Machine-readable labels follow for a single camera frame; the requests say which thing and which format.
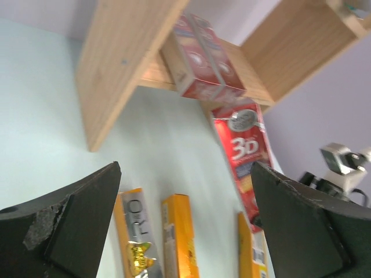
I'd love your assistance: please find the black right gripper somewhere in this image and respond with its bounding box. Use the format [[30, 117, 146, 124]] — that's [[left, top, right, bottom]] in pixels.
[[298, 171, 365, 206]]

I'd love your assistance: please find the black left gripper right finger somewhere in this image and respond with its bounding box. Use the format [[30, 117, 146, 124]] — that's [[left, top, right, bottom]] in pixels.
[[251, 162, 370, 277]]

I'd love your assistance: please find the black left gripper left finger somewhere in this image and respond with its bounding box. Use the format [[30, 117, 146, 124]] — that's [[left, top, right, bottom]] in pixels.
[[1, 162, 121, 277]]

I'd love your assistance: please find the red 3D toothpaste box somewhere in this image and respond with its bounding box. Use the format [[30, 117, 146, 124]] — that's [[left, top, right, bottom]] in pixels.
[[169, 14, 225, 99], [190, 14, 246, 103], [212, 100, 272, 233]]

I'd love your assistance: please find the teal toothpaste box with barcode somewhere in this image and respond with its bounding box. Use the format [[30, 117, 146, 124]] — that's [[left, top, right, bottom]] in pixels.
[[343, 0, 370, 20]]

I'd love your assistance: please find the wooden two-tier shelf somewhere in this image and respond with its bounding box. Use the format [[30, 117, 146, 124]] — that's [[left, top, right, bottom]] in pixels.
[[76, 1, 370, 152]]

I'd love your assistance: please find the yellow toothpaste box with barcode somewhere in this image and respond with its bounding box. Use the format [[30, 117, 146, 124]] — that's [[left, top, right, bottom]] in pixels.
[[238, 212, 269, 278]]

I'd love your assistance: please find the silver yellow toothpaste box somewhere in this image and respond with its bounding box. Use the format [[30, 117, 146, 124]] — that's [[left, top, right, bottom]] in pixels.
[[114, 188, 164, 277]]

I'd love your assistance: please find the plain yellow toothpaste box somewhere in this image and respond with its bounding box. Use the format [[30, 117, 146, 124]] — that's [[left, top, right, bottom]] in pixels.
[[161, 194, 199, 278]]

